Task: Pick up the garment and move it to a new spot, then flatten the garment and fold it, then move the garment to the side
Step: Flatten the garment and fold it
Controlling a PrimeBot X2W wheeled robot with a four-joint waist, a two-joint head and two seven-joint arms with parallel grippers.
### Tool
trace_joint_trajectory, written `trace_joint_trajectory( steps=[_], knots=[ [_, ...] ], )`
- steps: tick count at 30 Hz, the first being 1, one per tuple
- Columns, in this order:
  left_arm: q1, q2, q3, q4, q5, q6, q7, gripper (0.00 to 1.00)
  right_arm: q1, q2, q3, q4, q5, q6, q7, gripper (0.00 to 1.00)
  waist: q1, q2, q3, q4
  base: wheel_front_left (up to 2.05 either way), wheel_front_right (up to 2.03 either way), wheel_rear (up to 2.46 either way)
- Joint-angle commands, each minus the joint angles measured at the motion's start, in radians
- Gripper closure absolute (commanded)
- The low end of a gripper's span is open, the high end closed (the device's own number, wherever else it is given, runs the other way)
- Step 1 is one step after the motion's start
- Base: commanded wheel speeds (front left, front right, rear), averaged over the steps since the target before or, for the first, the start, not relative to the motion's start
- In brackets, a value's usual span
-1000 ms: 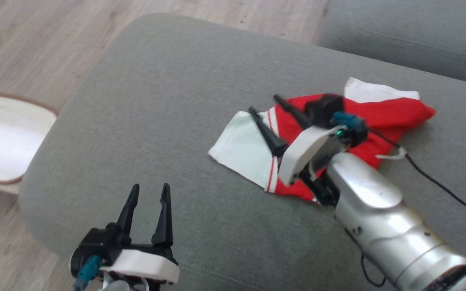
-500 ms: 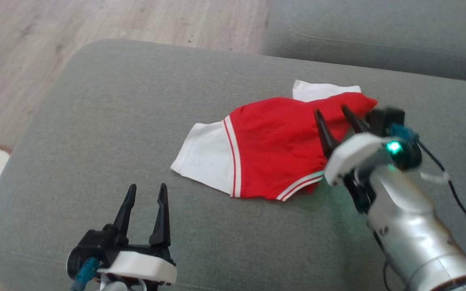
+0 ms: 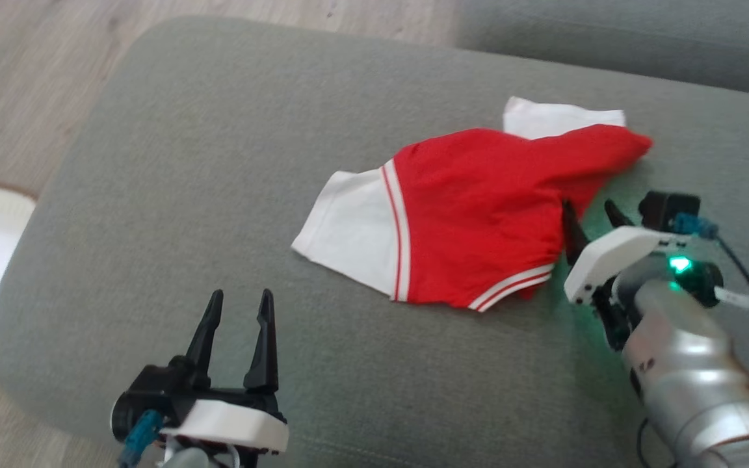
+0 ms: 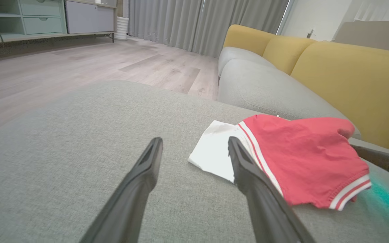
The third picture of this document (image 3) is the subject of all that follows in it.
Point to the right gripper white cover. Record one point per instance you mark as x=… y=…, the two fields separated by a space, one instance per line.
x=615 y=257

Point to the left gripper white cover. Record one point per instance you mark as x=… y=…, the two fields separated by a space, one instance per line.
x=231 y=422

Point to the red white striped jersey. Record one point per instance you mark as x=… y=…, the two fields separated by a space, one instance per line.
x=478 y=208

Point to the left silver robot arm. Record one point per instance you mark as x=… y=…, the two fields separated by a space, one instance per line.
x=186 y=459

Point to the large grey sofa seat cushion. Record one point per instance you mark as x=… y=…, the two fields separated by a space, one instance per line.
x=218 y=162

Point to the small grey sofa seat cushion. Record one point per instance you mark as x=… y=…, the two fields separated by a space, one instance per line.
x=608 y=32

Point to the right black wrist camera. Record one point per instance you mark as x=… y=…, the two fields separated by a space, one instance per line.
x=664 y=208

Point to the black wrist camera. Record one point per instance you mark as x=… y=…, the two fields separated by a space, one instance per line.
x=153 y=390
x=664 y=208

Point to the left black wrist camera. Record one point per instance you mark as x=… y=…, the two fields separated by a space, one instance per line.
x=153 y=390

